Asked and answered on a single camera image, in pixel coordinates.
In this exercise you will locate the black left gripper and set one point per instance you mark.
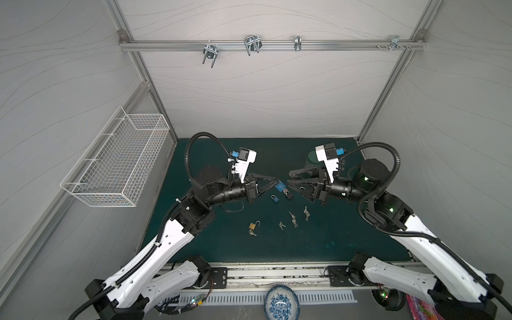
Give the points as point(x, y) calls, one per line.
point(251, 190)

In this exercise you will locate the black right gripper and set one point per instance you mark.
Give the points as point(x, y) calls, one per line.
point(322, 190)

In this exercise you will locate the small blue padlock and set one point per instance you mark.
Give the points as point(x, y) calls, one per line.
point(280, 186)

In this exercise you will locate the silver key pair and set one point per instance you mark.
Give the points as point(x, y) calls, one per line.
point(307, 214)

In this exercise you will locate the brass padlock with keys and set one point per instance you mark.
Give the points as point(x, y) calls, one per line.
point(252, 227)

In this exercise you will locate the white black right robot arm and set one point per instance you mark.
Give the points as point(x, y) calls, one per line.
point(454, 288)

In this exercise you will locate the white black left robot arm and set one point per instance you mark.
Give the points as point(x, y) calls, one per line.
point(136, 288)

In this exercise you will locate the clear jar green lid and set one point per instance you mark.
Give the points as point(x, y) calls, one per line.
point(312, 160)

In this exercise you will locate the blue white patterned plate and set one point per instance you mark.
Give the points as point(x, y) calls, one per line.
point(281, 303)

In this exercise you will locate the metal U-bolt clamp middle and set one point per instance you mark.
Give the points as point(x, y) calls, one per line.
point(252, 44)

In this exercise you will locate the metal u-bolt clamp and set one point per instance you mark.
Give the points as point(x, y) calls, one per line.
point(210, 52)
point(252, 44)

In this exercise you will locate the metal U-bolt clamp left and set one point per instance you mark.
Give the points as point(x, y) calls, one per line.
point(210, 52)

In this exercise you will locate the metal hook clamp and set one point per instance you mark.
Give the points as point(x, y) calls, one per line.
point(297, 43)

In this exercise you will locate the aluminium top crossbar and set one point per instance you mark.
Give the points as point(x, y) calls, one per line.
point(267, 45)

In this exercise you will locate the pink Fox's candy bag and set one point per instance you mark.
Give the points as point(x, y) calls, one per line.
point(420, 310)

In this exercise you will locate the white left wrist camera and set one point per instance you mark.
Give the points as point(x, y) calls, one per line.
point(239, 162)

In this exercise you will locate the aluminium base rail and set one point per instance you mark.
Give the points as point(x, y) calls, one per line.
point(299, 276)

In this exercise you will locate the white slotted cable duct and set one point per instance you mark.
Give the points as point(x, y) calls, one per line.
point(305, 297)

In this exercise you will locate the white wire basket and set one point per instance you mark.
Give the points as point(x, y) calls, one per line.
point(114, 169)

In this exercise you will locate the metal bracket clamp right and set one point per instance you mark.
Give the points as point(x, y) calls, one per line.
point(394, 45)

